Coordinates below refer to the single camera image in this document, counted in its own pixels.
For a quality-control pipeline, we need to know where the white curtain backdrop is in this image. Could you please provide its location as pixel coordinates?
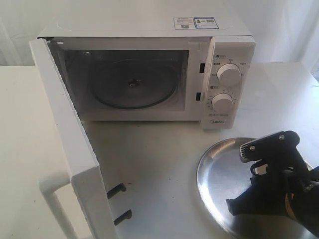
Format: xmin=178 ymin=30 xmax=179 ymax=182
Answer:
xmin=0 ymin=0 xmax=319 ymax=73

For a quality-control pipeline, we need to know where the blue white label sticker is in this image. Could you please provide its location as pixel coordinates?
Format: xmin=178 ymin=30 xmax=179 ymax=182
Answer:
xmin=173 ymin=17 xmax=219 ymax=30

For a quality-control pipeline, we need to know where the upper white control knob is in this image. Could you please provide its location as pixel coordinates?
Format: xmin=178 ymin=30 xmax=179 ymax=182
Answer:
xmin=217 ymin=63 xmax=241 ymax=86

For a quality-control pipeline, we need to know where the white control knob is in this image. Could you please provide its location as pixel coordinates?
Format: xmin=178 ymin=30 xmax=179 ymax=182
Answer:
xmin=211 ymin=93 xmax=233 ymax=114
xmin=217 ymin=63 xmax=241 ymax=86

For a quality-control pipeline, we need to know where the white microwave oven body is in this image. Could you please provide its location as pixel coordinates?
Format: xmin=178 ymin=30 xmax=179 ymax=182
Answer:
xmin=37 ymin=8 xmax=255 ymax=130

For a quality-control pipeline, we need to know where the glass microwave turntable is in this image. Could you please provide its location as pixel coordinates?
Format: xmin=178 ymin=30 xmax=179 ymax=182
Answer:
xmin=90 ymin=59 xmax=178 ymax=110

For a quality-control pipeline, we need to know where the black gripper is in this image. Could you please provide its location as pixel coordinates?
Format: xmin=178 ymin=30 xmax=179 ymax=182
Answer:
xmin=226 ymin=130 xmax=319 ymax=232

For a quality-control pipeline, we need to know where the round stainless steel plate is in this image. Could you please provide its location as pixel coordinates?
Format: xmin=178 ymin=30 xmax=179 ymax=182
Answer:
xmin=196 ymin=137 xmax=315 ymax=239

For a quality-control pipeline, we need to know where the lower white control knob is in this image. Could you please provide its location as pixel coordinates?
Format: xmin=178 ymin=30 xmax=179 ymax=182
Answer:
xmin=211 ymin=93 xmax=233 ymax=114

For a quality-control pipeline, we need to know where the white microwave door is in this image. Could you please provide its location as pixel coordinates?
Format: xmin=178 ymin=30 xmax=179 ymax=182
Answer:
xmin=28 ymin=37 xmax=133 ymax=239

